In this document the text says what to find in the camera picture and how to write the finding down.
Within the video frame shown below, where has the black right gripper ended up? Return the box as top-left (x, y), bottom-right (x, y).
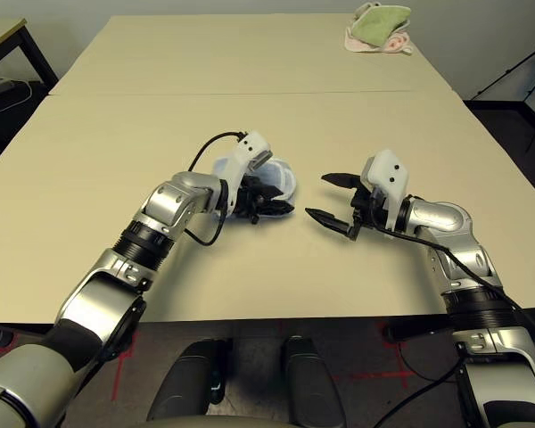
top-left (304, 172), bottom-right (387, 242)

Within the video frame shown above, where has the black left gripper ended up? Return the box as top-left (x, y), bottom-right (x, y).
top-left (236, 176), bottom-right (295, 226)

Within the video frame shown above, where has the light blue towel white trim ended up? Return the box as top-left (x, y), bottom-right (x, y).
top-left (211, 155), bottom-right (300, 219)

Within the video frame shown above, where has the pink folded towel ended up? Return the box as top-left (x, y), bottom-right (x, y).
top-left (343, 26), bottom-right (415, 57)

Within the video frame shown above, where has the green folded towel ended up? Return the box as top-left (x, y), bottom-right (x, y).
top-left (352, 4), bottom-right (412, 45)

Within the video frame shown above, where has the black right robot leg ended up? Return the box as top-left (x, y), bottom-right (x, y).
top-left (283, 333), bottom-right (347, 428)

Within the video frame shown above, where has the black robot leg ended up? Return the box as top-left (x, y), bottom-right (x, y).
top-left (283, 333), bottom-right (347, 428)
top-left (146, 337), bottom-right (235, 423)

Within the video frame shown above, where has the black left robot leg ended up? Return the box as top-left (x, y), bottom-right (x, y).
top-left (146, 337), bottom-right (235, 423)

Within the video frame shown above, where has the black tripod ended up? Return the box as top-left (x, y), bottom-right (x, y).
top-left (470, 37), bottom-right (535, 144)

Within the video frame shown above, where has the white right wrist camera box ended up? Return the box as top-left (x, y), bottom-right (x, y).
top-left (360, 149), bottom-right (410, 233)

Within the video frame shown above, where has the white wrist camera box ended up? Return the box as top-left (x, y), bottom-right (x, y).
top-left (226, 130), bottom-right (274, 218)
top-left (360, 149), bottom-right (410, 233)

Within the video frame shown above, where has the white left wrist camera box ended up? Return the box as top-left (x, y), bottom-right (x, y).
top-left (226, 130), bottom-right (274, 218)

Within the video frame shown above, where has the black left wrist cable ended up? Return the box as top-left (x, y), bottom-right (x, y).
top-left (185, 130), bottom-right (246, 247)

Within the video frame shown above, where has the black floor cable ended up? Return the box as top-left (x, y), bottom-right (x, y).
top-left (374, 351), bottom-right (465, 428)

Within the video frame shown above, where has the white floor cable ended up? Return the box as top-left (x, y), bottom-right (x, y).
top-left (0, 79), bottom-right (32, 115)

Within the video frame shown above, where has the wooden side table black frame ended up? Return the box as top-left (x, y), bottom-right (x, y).
top-left (0, 17), bottom-right (60, 90)

